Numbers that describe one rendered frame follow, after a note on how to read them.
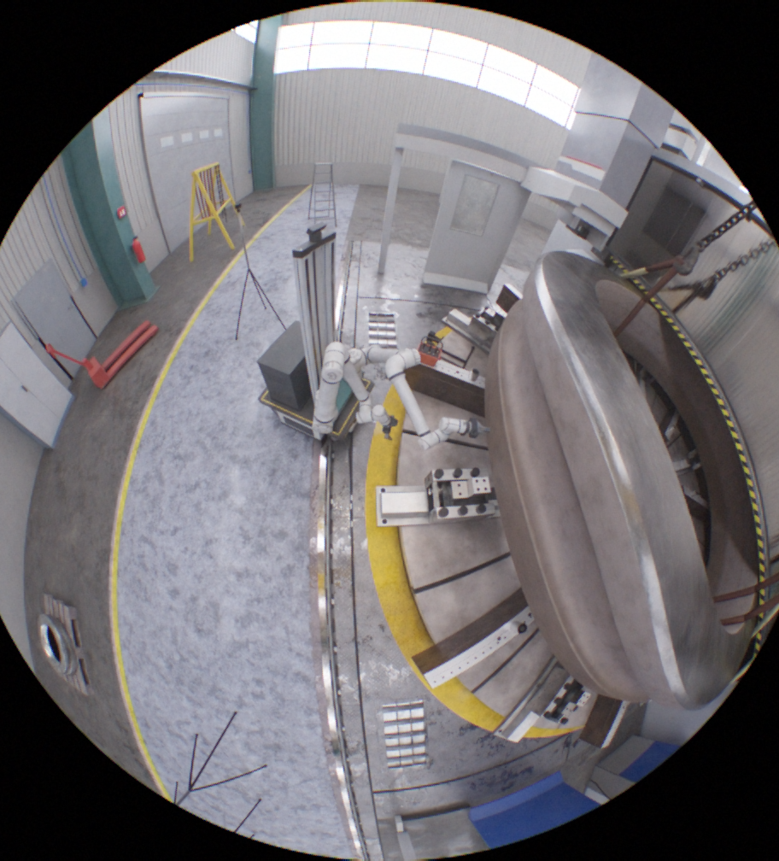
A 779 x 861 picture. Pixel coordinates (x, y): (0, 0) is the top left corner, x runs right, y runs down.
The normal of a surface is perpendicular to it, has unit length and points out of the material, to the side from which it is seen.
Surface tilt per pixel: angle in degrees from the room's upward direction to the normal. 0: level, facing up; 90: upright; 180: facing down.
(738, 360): 90
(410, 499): 0
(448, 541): 0
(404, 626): 0
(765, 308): 90
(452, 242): 90
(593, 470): 90
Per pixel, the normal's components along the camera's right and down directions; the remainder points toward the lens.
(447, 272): 0.05, 0.88
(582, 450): -0.99, 0.02
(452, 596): 0.13, -0.47
